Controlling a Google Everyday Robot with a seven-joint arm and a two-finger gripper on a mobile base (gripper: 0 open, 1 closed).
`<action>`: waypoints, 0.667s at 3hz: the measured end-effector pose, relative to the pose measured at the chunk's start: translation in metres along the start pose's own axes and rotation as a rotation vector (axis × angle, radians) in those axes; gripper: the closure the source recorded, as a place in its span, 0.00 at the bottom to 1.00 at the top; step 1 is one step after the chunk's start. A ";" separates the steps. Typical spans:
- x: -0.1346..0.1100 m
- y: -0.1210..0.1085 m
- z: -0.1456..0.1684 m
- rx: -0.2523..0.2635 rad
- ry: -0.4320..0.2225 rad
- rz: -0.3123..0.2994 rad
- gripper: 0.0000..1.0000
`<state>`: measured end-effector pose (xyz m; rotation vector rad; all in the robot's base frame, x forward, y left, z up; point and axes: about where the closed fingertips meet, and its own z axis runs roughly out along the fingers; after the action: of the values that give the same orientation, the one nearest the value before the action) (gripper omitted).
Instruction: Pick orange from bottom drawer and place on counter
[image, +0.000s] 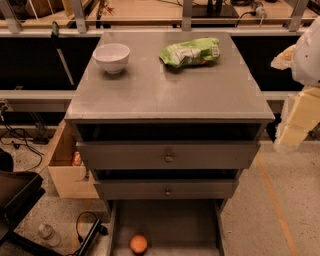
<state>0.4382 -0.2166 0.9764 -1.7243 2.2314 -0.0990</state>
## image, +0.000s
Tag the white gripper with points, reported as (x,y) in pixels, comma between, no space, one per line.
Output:
(308,61)

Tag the orange fruit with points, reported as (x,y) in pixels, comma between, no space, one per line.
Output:
(138,244)

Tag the grey drawer cabinet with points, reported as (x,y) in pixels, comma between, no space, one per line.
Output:
(150,102)

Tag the grey bottom drawer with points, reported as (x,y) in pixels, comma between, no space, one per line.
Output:
(171,227)

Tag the grey drawer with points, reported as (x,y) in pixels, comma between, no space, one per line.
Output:
(171,227)
(152,189)
(209,155)

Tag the grey top drawer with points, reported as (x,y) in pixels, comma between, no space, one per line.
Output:
(209,155)

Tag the grey middle drawer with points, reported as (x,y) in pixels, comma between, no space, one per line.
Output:
(152,189)

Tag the green chip bag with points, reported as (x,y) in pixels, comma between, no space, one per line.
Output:
(194,52)

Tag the white ceramic bowl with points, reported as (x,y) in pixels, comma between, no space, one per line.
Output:
(112,57)

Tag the red can in box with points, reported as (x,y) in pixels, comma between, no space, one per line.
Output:
(76,160)

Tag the wooden open box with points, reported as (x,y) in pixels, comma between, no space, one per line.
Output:
(70,181)

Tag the clear plastic bottle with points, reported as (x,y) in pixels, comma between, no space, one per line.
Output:
(49,235)

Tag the green handled tool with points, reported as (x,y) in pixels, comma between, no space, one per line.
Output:
(55,38)

